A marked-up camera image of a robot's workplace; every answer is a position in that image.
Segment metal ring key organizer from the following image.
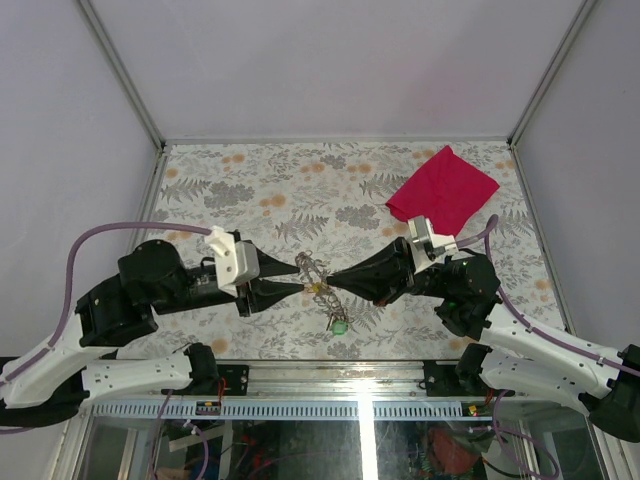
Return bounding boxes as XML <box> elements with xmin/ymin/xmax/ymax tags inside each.
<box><xmin>295</xmin><ymin>250</ymin><xmax>350</xmax><ymax>333</ymax></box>

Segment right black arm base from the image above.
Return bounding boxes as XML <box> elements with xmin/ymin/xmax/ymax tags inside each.
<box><xmin>418</xmin><ymin>344</ymin><xmax>493</xmax><ymax>397</ymax></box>

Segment green key tag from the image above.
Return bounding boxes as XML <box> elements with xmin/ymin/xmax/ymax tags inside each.
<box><xmin>331</xmin><ymin>321</ymin><xmax>349</xmax><ymax>336</ymax></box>

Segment aluminium front rail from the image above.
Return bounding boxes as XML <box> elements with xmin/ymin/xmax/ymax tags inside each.
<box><xmin>74</xmin><ymin>357</ymin><xmax>614</xmax><ymax>421</ymax></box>

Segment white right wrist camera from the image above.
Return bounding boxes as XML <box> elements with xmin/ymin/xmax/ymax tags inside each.
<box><xmin>408</xmin><ymin>216</ymin><xmax>458</xmax><ymax>266</ymax></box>

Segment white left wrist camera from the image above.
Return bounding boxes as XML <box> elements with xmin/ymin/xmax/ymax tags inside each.
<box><xmin>205</xmin><ymin>226</ymin><xmax>260</xmax><ymax>298</ymax></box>

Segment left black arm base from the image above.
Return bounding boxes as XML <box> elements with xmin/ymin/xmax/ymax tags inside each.
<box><xmin>180</xmin><ymin>343</ymin><xmax>250</xmax><ymax>398</ymax></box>

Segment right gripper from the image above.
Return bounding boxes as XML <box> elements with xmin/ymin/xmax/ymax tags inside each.
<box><xmin>328</xmin><ymin>236</ymin><xmax>454</xmax><ymax>307</ymax></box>

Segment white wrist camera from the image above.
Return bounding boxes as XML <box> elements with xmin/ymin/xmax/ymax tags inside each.
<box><xmin>408</xmin><ymin>216</ymin><xmax>458</xmax><ymax>266</ymax></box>
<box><xmin>205</xmin><ymin>226</ymin><xmax>260</xmax><ymax>298</ymax></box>

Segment magenta folded cloth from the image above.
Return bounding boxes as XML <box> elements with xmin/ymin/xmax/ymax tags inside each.
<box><xmin>386</xmin><ymin>146</ymin><xmax>499</xmax><ymax>236</ymax></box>

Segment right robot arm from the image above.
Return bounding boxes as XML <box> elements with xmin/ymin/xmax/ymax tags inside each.
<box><xmin>327</xmin><ymin>234</ymin><xmax>639</xmax><ymax>443</ymax></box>

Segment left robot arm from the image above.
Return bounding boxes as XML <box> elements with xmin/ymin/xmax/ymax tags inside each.
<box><xmin>1</xmin><ymin>231</ymin><xmax>304</xmax><ymax>435</ymax></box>

